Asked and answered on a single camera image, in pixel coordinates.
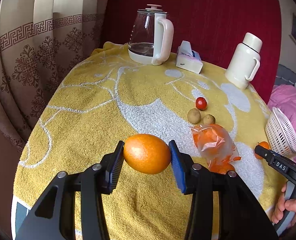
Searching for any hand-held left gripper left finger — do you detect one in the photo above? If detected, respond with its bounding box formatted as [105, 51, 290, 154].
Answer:
[14, 140, 125, 240]

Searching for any large orange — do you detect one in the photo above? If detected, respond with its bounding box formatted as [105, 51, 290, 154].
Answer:
[123, 134, 172, 175]

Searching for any orange plastic bag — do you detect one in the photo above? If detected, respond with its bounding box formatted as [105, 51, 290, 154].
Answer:
[190, 124, 242, 174]

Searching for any pink blanket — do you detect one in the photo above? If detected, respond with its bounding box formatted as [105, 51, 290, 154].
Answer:
[268, 84, 296, 159]

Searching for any glass electric kettle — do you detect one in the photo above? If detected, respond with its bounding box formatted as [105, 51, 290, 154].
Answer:
[127, 4, 174, 66]

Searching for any red tomato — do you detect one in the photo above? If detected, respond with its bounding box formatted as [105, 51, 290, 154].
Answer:
[195, 97, 208, 111]

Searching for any patterned beige curtain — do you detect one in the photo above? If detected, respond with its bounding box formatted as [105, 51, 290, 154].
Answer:
[0, 0, 113, 153]

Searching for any person's right hand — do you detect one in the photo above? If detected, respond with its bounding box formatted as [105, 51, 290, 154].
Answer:
[271, 184, 296, 227]

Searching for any cream thermos flask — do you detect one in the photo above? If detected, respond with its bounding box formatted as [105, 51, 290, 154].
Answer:
[225, 32, 263, 90]

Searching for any white plastic basket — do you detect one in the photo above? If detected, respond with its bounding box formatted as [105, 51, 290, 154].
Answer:
[265, 107, 296, 158]

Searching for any red fabric headboard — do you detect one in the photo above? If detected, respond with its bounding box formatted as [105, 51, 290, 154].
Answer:
[105, 0, 282, 104]

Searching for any yellow printed towel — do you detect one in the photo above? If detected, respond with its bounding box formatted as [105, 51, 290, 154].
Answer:
[12, 41, 288, 240]

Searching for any soft tissue pack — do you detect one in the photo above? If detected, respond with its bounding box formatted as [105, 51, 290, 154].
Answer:
[175, 40, 204, 74]

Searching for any small tangerine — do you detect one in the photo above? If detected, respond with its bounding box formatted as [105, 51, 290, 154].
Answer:
[255, 141, 270, 159]

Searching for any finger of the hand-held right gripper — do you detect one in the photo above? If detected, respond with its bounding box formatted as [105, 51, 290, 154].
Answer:
[254, 144, 294, 174]

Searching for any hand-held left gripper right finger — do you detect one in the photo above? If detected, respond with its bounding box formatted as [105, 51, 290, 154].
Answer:
[168, 140, 279, 240]

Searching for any grey cushion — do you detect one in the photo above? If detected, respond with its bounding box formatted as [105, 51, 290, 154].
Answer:
[275, 64, 296, 88]

